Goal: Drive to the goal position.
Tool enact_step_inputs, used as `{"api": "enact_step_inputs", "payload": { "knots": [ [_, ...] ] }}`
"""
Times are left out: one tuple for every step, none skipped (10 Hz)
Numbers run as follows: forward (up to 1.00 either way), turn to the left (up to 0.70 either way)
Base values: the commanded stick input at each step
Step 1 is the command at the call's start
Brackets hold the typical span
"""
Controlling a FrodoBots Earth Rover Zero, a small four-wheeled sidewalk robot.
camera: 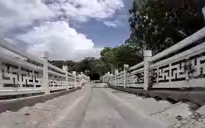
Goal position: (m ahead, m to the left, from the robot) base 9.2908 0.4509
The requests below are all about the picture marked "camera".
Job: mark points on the white carved stone railing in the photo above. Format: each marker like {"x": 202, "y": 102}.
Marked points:
{"x": 176, "y": 68}
{"x": 20, "y": 71}

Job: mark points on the wood of green trees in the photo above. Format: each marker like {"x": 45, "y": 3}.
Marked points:
{"x": 100, "y": 63}

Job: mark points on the grey stone bridge path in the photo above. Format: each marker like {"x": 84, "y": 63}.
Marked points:
{"x": 97, "y": 110}

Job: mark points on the large dark green tree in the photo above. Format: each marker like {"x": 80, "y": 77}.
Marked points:
{"x": 163, "y": 23}

